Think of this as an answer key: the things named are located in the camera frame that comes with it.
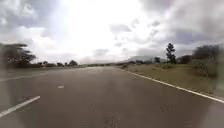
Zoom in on distant grey hill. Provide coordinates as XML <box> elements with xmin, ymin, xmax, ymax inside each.
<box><xmin>123</xmin><ymin>54</ymin><xmax>168</xmax><ymax>64</ymax></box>

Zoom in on grey asphalt road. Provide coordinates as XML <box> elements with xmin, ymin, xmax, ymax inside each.
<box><xmin>0</xmin><ymin>65</ymin><xmax>224</xmax><ymax>128</ymax></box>

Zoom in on row of distant trees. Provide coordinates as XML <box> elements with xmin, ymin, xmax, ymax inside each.
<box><xmin>36</xmin><ymin>59</ymin><xmax>80</xmax><ymax>68</ymax></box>

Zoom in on small distant tree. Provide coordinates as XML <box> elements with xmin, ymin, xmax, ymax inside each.
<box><xmin>153</xmin><ymin>56</ymin><xmax>162</xmax><ymax>65</ymax></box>

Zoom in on tall slender dark tree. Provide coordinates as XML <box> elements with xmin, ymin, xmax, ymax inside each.
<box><xmin>165</xmin><ymin>42</ymin><xmax>178</xmax><ymax>65</ymax></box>

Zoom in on dry grass verge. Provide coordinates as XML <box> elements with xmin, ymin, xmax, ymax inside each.
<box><xmin>119</xmin><ymin>62</ymin><xmax>224</xmax><ymax>101</ymax></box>

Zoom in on white road edge line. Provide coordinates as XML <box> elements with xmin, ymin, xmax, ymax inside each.
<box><xmin>118</xmin><ymin>67</ymin><xmax>224</xmax><ymax>105</ymax></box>

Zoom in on dense green bushes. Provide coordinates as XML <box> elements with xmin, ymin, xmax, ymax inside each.
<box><xmin>178</xmin><ymin>44</ymin><xmax>224</xmax><ymax>80</ymax></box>

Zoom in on white dashed centre line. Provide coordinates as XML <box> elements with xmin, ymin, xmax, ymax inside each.
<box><xmin>0</xmin><ymin>84</ymin><xmax>66</xmax><ymax>119</ymax></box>

